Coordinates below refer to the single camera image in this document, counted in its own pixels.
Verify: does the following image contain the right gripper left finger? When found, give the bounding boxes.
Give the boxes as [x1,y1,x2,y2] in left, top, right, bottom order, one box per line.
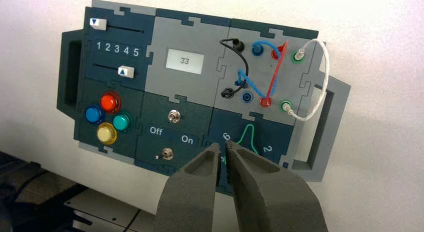
[154,142,222,232]

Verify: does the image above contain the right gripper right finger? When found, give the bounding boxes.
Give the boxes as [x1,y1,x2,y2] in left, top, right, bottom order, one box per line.
[225,140,329,232]

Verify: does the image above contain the blue banana plug wire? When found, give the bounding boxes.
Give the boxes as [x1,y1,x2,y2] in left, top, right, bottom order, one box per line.
[233,40,286,100]

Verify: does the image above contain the blue grey modular task box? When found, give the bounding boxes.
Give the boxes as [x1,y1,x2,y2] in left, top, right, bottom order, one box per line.
[56,0,352,196]

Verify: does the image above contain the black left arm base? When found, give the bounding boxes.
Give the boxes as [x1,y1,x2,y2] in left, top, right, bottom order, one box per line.
[0,150,90,232]

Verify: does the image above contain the grey metal mounting plate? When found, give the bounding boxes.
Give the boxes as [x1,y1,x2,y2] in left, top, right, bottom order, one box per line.
[64,187,157,232]

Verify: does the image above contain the green round push button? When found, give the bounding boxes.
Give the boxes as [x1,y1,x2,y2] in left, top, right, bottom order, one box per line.
[112,111,134,133]

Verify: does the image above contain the yellow round push button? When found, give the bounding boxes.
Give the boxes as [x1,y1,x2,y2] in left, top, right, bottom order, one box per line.
[96,122,119,146]

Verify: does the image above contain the red round push button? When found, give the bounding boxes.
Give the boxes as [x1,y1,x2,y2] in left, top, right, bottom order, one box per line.
[99,91,122,114]

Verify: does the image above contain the blue round push button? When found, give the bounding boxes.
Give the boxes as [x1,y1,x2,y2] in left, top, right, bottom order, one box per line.
[84,104,106,126]

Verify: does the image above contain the small grey LCD display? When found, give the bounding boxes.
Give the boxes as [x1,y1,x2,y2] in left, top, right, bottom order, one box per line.
[164,48,206,75]

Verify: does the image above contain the white slider knob up arrow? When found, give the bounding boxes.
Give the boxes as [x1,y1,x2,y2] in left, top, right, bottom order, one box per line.
[117,65,136,79]

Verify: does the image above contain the white slider knob down arrow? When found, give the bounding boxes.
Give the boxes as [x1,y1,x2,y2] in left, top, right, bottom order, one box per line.
[89,18,108,31]

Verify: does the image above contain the metal toggle switch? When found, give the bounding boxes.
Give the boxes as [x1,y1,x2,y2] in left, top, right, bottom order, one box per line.
[155,148,175,161]
[166,110,181,124]

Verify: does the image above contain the red banana plug wire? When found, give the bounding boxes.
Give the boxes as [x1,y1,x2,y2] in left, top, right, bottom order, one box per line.
[259,40,291,108]

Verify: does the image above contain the black banana plug wire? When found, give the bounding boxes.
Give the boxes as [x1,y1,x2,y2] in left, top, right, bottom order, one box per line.
[219,38,249,99]

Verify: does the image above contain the white banana plug wire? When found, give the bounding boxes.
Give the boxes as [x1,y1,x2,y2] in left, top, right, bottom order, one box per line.
[289,39,331,122]

